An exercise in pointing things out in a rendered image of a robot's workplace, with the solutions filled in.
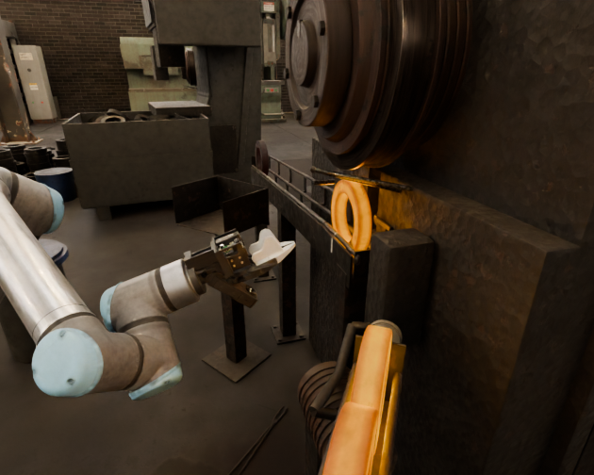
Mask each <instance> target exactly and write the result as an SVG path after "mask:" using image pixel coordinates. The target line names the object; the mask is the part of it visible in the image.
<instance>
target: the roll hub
mask: <svg viewBox="0 0 594 475"><path fill-rule="evenodd" d="M289 6H290V7H291V10H292V14H291V19H288V21H287V31H286V68H289V79H287V85H288V92H289V100H290V104H291V108H292V111H293V113H294V110H295V109H299V110H300V115H301V116H300V120H299V121H298V122H299V124H300V125H302V126H305V127H308V126H326V125H329V124H331V123H332V122H333V121H334V120H335V118H336V117H337V116H338V114H339V112H340V110H341V108H342V105H343V102H344V99H345V96H346V93H347V89H348V85H349V80H350V74H351V67H352V57H353V22H352V13H351V7H350V2H349V0H290V4H289ZM318 21H324V23H325V31H324V35H323V36H318V34H317V24H318ZM312 95H318V99H319V103H318V107H312V106H311V96H312Z"/></svg>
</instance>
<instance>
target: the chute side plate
mask: <svg viewBox="0 0 594 475"><path fill-rule="evenodd" d="M251 176H252V183H253V179H254V181H255V185H258V186H261V187H265V188H269V201H270V202H271V203H272V204H273V205H274V206H275V207H276V208H277V203H279V205H280V206H281V214H282V215H283V216H284V217H285V218H286V219H287V220H288V221H289V222H290V223H291V224H292V225H293V226H294V227H295V228H296V229H297V230H298V231H299V232H300V233H301V234H302V235H303V236H304V238H305V239H306V240H307V241H308V242H309V243H310V244H311V245H312V246H313V247H314V248H315V249H316V250H317V251H318V252H319V253H320V254H321V255H322V257H323V258H324V259H325V260H326V262H327V263H328V264H329V265H330V267H331V268H332V269H333V270H334V272H335V273H337V264H339V266H340V267H341V268H342V269H343V270H344V271H345V273H346V274H347V282H346V287H348V288H349V289H351V286H352V272H353V256H352V255H351V254H350V253H349V252H348V251H347V250H346V249H345V248H344V247H343V246H342V245H341V244H340V243H339V242H338V240H337V239H336V238H335V237H334V236H333V235H332V234H331V233H330V232H329V231H328V230H327V229H326V228H325V227H324V226H323V225H322V224H321V223H319V222H318V221H317V220H316V219H314V218H313V217H312V216H311V215H309V214H308V213H307V212H306V211H305V210H303V209H302V208H301V207H300V206H298V205H297V204H296V203H295V202H293V201H292V200H291V199H290V197H288V196H287V195H286V194H285V193H283V192H282V191H281V190H280V189H279V188H277V187H276V186H275V185H273V184H272V183H271V182H270V181H269V180H267V179H266V178H265V177H264V176H263V175H261V174H260V173H259V172H257V171H256V170H255V169H254V168H253V167H251ZM332 239H333V243H332V253H331V240H332Z"/></svg>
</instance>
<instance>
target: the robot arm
mask: <svg viewBox="0 0 594 475"><path fill-rule="evenodd" d="M63 215H64V202H63V199H62V197H61V195H60V194H59V193H58V192H57V191H56V190H54V189H52V188H49V187H47V186H46V185H45V184H43V183H38V182H36V181H33V180H31V179H28V178H26V177H24V176H21V175H20V174H17V173H15V172H11V171H9V170H7V169H4V168H2V167H0V303H1V302H2V300H3V299H4V297H5V295H7V297H8V299H9V301H10V303H11V304H12V306H13V308H14V309H15V311H16V313H17V314H18V316H19V318H20V319H21V321H22V323H23V324H24V326H25V328H26V330H27V331H28V332H29V334H30V335H31V337H32V339H33V340H34V342H35V344H36V350H35V351H34V354H33V358H32V370H33V378H34V381H35V383H36V385H37V386H38V387H39V389H40V390H41V391H43V392H44V393H46V394H48V395H50V396H55V397H79V396H83V395H85V394H93V393H103V392H111V391H127V390H129V397H131V399H132V400H133V401H139V400H143V399H146V398H149V397H151V396H154V395H156V394H158V393H160V392H162V391H165V390H167V389H169V388H170V387H172V386H174V385H176V384H178V383H179V382H180V381H181V379H182V376H183V374H182V369H181V362H179V358H178V354H177V351H176V347H175V345H174V341H173V335H172V331H171V327H170V324H169V321H168V317H167V315H168V314H171V313H172V312H174V311H177V310H179V309H181V308H183V307H186V306H188V305H190V304H193V303H197V302H199V301H200V295H202V294H205V293H206V283H207V284H208V285H209V286H211V287H213V288H215V289H217V290H219V291H220V292H221V293H223V294H225V295H227V296H229V297H230V298H232V299H234V300H236V301H238V302H239V303H242V304H244V305H246V306H247V307H249V308H252V307H253V306H254V305H255V303H256V302H257V301H258V298H257V295H256V290H255V289H254V288H252V287H250V286H248V285H246V284H244V283H243V282H245V281H248V280H250V279H253V278H256V277H258V276H260V275H262V274H264V273H266V272H267V271H269V270H271V269H272V268H273V267H275V266H276V265H277V264H278V263H279V262H281V261H282V260H283V259H284V258H285V257H286V256H287V255H288V254H289V253H290V252H291V251H292V249H293V248H294V247H295V246H296V244H295V242H294V241H285V242H279V241H278V240H277V238H276V237H275V236H274V234H273V233H272V231H271V230H269V229H263V230H261V231H260V234H259V241H258V242H257V243H254V244H252V245H251V246H250V247H249V251H246V249H245V244H244V242H243V240H242V237H241V236H240V235H239V232H238V231H237V229H233V230H231V231H228V232H226V233H223V234H221V235H218V236H216V237H213V238H212V241H211V242H210V244H211V246H209V247H206V248H204V249H202V250H200V251H197V252H195V253H191V251H188V252H185V253H184V256H185V258H184V259H179V260H177V261H174V262H173V263H170V264H168V265H165V266H163V267H161V268H158V269H156V270H152V271H149V272H147V273H144V274H143V275H140V276H138V277H135V278H133V279H130V280H128V281H125V282H121V283H119V284H117V285H116V286H115V287H111V288H109V289H107V290H106V291H105V292H104V293H103V295H102V297H101V301H100V311H101V316H103V319H104V320H103V322H104V324H105V325H106V327H107V330H106V328H105V327H104V325H103V324H102V323H101V321H100V320H99V319H98V318H97V317H96V316H95V315H94V314H93V313H92V312H91V311H90V310H89V308H88V307H87V306H86V305H85V304H84V302H83V301H82V300H81V298H80V297H79V296H78V294H77V293H76V291H75V290H74V288H73V287H72V286H71V284H70V283H69V282H68V280H67V279H66V278H65V276H64V275H63V274H62V272H61V271H60V270H59V268H58V267H57V265H56V264H55V263H54V261H53V260H52V259H51V257H50V256H49V255H48V253H47V252H46V251H45V250H44V249H43V247H42V246H41V245H40V243H39V242H38V240H39V238H40V236H41V234H50V233H52V232H53V231H55V230H56V229H57V228H58V227H59V225H60V223H61V221H62V219H63ZM229 233H232V234H230V235H227V234H229ZM224 235H227V236H225V237H223V236H224ZM254 262H255V264H254Z"/></svg>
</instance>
